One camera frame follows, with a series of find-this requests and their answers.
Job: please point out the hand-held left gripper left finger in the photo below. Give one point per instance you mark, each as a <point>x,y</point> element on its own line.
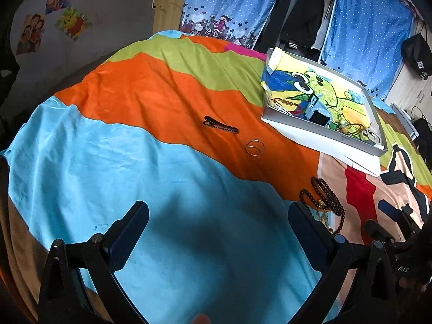
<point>126,234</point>

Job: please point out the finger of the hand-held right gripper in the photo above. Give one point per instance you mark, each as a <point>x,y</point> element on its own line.
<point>389,210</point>
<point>378,229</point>

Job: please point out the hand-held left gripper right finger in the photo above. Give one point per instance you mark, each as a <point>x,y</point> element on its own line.
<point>308,234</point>

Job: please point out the white claw hair clip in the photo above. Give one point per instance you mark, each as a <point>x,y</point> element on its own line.
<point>374,136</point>

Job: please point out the metal hoop rings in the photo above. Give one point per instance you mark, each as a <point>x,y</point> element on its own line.
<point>254,148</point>

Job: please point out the white shallow box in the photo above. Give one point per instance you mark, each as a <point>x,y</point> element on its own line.
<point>314,131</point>

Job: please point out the light blue smartwatch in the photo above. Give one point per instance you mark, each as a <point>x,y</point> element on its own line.
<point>319,114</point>

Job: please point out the colourful striped printed blanket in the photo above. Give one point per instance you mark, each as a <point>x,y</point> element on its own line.
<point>135,162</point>

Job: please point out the black clothes heap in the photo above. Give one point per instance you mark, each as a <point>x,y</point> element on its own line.
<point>423,138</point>

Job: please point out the grey storage box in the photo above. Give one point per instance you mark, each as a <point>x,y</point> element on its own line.
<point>401,114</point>

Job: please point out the black hair clip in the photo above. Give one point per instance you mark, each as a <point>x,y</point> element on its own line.
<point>219,125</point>

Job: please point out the green cartoon drawing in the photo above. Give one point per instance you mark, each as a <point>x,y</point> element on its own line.
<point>324,84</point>

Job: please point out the blue dotted curtain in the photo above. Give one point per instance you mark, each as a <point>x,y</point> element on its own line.
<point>364,33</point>
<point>236,3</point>

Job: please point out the dark hanging clothes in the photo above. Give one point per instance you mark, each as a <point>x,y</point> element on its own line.
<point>303,10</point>

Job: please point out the wooden cabinet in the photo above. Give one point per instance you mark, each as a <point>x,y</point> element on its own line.
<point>167,13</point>

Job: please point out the cartoon family wall poster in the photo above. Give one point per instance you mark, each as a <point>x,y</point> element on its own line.
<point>31,34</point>

